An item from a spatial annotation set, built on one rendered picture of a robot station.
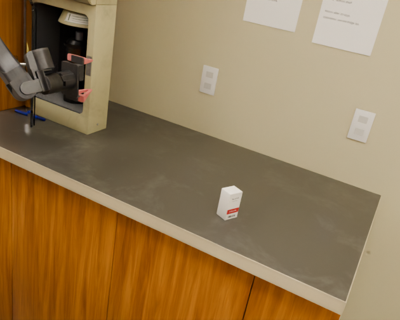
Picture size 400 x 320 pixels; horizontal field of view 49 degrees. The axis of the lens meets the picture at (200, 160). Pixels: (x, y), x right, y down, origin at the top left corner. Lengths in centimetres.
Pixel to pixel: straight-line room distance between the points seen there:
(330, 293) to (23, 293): 119
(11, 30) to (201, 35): 73
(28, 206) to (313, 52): 115
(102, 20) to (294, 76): 73
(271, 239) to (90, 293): 68
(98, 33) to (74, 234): 69
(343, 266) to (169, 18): 121
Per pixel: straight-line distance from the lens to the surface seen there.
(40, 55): 135
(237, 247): 119
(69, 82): 139
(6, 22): 185
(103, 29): 165
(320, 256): 126
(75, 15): 171
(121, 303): 154
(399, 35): 166
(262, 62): 177
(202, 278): 130
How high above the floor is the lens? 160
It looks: 24 degrees down
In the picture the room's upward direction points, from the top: 11 degrees clockwise
